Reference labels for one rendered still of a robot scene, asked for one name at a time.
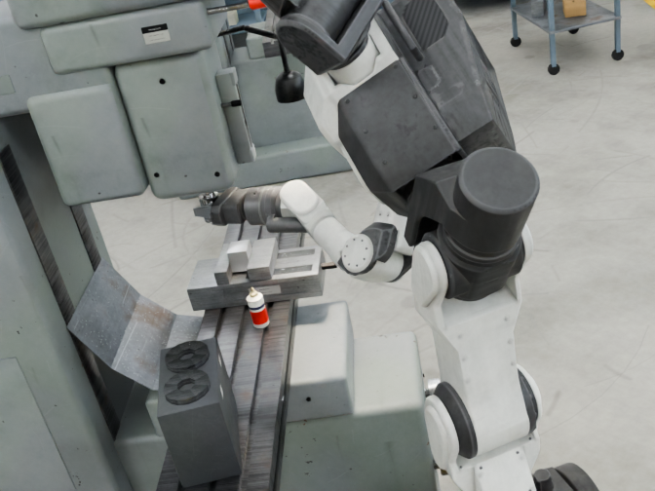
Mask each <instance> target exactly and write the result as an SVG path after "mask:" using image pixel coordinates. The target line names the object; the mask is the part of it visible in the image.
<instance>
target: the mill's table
mask: <svg viewBox="0 0 655 491"><path fill-rule="evenodd" d="M269 238H276V240H277V244H278V248H279V250H282V249H290V248H298V247H304V241H305V234H304V233H269V232H268V231H267V228H266V226H264V225H250V224H249V223H248V221H247V220H246V221H245V222H244V223H243V224H228V227H227V231H226V234H225V238H224V242H223V245H224V244H230V243H231V242H237V241H244V240H250V244H251V248H252V247H253V243H254V241H255V240H262V239H269ZM223 245H222V246H223ZM265 307H266V311H267V315H268V319H269V324H268V325H267V326H265V327H263V328H256V327H254V326H253V322H252V319H251V315H250V308H249V305H243V306H234V307H226V308H217V309H209V310H205V312H204V316H203V320H202V324H201V327H200V331H199V335H198V338H197V341H200V340H204V339H208V338H213V337H216V339H217V342H218V345H219V349H220V351H221V354H222V358H223V361H224V364H225V367H226V371H227V374H228V377H229V381H230V384H231V387H232V391H233V394H234V397H235V399H236V403H237V413H238V425H239V438H240V450H241V463H242V473H241V474H238V475H234V476H230V477H226V478H222V479H219V480H215V481H210V482H206V483H202V484H198V485H194V486H190V487H186V488H183V487H182V485H181V482H180V480H179V477H178V474H177V471H176V469H175V466H174V463H173V459H172V456H171V453H170V451H169V448H168V450H167V453H166V457H165V461H164V464H163V467H162V471H161V474H160V478H159V482H158V485H157V489H156V491H280V483H281V473H282V463H283V454H284V444H285V434H286V424H287V415H288V405H289V387H290V377H291V368H292V358H293V348H294V338H295V329H296V319H297V309H298V299H291V300H284V301H276V302H267V303H265Z"/></svg>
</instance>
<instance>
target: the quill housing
mask: <svg viewBox="0 0 655 491"><path fill-rule="evenodd" d="M219 69H222V66H221V62H220V58H219V54H218V50H217V46H216V43H215V42H214V44H213V45H212V47H211V48H209V49H207V50H202V51H196V52H191V53H185V54H179V55H174V56H168V57H157V58H152V59H147V60H141V61H136V62H130V63H124V64H118V65H116V67H115V71H114V72H115V77H116V80H117V84H118V87H119V90H120V93H121V96H122V99H123V102H124V105H125V108H126V111H127V114H128V117H129V120H130V124H131V127H132V130H133V133H134V136H135V142H136V145H137V148H138V151H139V154H140V157H141V160H142V163H143V166H144V169H145V172H146V175H147V178H148V181H149V185H150V188H151V191H152V193H153V194H154V195H155V196H156V197H157V198H159V199H171V198H177V197H183V196H190V195H196V194H203V193H209V192H215V191H221V190H226V189H229V188H230V187H231V186H232V185H233V184H234V182H235V178H236V175H237V171H238V168H239V164H238V163H237V159H236V155H235V151H234V147H233V144H232V140H231V136H230V132H229V129H228V125H227V121H226V117H225V113H224V109H223V108H221V105H220V104H221V103H222V102H221V98H220V94H219V90H218V86H217V82H216V79H215V74H216V72H217V70H219Z"/></svg>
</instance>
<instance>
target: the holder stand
mask: <svg viewBox="0 0 655 491"><path fill-rule="evenodd" d="M157 419H158V422H159V425H160V427H161V430H162V433H163V435H164V438H165V441H166V444H167V445H168V448H169V451H170V453H171V456H172V459H173V463H174V466H175V469H176V471H177V474H178V477H179V480H180V482H181V485H182V487H183V488H186V487H190V486H194V485H198V484H202V483H206V482H210V481H215V480H219V479H222V478H226V477H230V476H234V475H238V474H241V473H242V463H241V450H240V438H239V425H238V413H237V403H236V399H235V397H234V394H233V391H232V387H231V384H230V381H229V377H228V374H227V371H226V367H225V364H224V361H223V358H222V354H221V351H220V349H219V345H218V342H217V339H216V337H213V338H208V339H204V340H200V341H187V342H184V343H181V344H178V345H176V346H175V347H170V348H167V349H163V350H161V352H160V369H159V388H158V405H157Z"/></svg>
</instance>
